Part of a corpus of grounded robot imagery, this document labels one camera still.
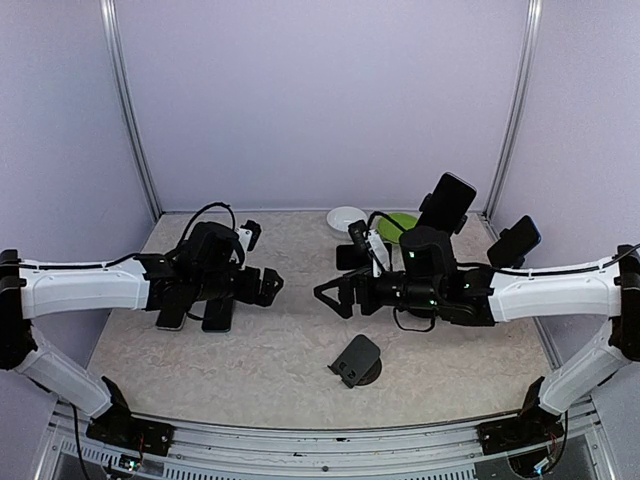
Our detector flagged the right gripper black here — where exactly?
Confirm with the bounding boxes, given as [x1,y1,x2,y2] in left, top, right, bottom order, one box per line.
[314,261,443,318]

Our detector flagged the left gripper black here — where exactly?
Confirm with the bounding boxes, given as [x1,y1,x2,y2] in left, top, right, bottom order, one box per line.
[193,264,284,306]

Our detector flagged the black phone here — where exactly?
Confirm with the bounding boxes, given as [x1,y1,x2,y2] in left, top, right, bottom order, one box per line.
[487,215,541,269]
[201,298,234,333]
[416,172,477,236]

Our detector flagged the dark grey folding phone stand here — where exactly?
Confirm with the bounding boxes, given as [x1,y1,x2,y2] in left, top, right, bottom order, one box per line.
[328,334,382,388]

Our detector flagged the phone with clear case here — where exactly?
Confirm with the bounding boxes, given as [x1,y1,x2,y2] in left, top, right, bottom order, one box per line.
[155,297,193,331]

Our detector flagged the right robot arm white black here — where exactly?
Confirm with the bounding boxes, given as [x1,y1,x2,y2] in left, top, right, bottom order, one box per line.
[313,223,639,444]

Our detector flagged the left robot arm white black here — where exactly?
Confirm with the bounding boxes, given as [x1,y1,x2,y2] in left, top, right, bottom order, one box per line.
[1,221,284,445]

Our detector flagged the phone on white stand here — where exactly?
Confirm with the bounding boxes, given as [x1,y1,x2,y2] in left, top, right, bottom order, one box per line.
[335,244,372,271]

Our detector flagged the green plate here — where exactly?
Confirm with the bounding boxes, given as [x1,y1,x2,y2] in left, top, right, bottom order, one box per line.
[376,212,418,244]

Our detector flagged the white ceramic bowl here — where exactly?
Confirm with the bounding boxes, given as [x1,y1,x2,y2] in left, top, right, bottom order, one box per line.
[326,206,367,234]

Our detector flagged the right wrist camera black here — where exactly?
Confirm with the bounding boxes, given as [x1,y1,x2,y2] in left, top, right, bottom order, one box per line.
[348,219,369,254]

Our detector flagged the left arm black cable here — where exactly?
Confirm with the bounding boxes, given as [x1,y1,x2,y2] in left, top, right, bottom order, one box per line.
[29,201,239,274]

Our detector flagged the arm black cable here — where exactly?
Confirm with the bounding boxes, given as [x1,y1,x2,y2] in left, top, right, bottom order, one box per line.
[367,210,640,332]
[29,201,239,274]

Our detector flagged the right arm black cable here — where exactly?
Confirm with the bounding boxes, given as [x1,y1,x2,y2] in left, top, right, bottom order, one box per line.
[367,210,640,332]

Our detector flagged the black phone on tall mount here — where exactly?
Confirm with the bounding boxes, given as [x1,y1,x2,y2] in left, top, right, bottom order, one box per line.
[416,172,477,236]

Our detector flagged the tall black clamp phone mount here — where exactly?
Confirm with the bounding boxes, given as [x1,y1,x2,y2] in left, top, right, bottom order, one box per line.
[418,193,469,236]

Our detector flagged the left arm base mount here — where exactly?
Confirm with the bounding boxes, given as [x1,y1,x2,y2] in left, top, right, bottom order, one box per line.
[86,376,175,457]

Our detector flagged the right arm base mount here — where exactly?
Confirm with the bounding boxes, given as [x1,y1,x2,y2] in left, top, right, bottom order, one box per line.
[476,377,566,455]

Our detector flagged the front aluminium rail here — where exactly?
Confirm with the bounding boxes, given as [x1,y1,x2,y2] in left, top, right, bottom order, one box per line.
[28,399,620,479]

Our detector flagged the left aluminium frame post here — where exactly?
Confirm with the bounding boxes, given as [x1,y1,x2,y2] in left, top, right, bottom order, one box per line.
[100,0,163,222]

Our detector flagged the aluminium frame post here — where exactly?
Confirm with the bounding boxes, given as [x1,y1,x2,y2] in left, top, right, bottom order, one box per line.
[483,0,543,221]
[100,0,163,222]

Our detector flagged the right aluminium frame post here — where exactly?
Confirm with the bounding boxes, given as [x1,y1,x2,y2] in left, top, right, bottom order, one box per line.
[483,0,543,221]

